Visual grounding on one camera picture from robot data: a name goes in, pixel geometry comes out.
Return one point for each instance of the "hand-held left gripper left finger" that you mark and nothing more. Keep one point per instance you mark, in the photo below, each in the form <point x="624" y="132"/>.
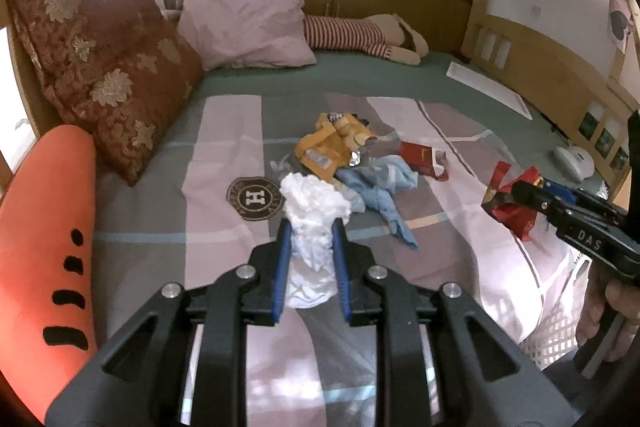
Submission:
<point x="282" y="267"/>

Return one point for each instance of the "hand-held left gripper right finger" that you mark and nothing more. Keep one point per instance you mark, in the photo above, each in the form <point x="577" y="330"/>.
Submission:
<point x="340" y="267"/>

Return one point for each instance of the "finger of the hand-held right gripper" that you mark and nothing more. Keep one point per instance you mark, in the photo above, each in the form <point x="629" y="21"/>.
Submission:
<point x="565" y="192"/>
<point x="535" y="199"/>

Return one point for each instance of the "red gold wrapper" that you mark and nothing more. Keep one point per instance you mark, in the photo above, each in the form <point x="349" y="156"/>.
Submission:
<point x="510" y="217"/>

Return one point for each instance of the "white tissue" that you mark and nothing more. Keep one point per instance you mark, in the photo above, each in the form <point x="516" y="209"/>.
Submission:
<point x="312" y="207"/>

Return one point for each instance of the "person's right hand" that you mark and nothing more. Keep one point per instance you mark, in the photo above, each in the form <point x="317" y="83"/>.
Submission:
<point x="590" y="307"/>

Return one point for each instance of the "white massager device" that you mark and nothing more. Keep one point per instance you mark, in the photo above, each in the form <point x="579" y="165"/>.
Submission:
<point x="575" y="162"/>

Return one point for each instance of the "round brown badge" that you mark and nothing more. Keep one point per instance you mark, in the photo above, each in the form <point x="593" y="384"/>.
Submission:
<point x="257" y="198"/>

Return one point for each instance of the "light blue crumpled cloth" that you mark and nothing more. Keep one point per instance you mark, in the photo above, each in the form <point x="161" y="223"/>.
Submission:
<point x="380" y="179"/>

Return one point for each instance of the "grey plastic wrapper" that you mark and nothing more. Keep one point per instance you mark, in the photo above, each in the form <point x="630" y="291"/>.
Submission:
<point x="282" y="164"/>

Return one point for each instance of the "yellow snack bag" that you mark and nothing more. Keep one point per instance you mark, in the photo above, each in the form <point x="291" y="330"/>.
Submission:
<point x="320" y="147"/>

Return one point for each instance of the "red snack packet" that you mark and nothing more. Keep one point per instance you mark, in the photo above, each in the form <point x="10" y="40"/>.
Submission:
<point x="417" y="157"/>

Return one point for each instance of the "white flat mat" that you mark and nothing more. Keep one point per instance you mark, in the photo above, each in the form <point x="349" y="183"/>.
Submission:
<point x="485" y="84"/>

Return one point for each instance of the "checked pink grey blanket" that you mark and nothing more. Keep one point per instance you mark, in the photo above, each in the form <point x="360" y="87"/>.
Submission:
<point x="225" y="142"/>

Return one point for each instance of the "pink hanging garment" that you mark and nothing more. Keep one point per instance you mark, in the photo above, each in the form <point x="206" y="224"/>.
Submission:
<point x="622" y="17"/>

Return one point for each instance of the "green mattress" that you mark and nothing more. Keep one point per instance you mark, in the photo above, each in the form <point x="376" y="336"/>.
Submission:
<point x="380" y="77"/>

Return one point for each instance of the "striped plush dog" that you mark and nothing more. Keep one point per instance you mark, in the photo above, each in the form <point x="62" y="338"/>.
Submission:
<point x="345" y="32"/>

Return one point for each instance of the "pink pillow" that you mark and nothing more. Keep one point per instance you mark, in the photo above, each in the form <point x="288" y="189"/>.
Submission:
<point x="245" y="27"/>

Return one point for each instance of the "orange carrot plush pillow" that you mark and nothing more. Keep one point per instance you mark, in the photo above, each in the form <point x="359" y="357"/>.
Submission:
<point x="40" y="217"/>

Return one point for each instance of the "red floral cushion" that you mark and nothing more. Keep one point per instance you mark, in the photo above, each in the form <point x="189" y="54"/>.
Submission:
<point x="100" y="67"/>

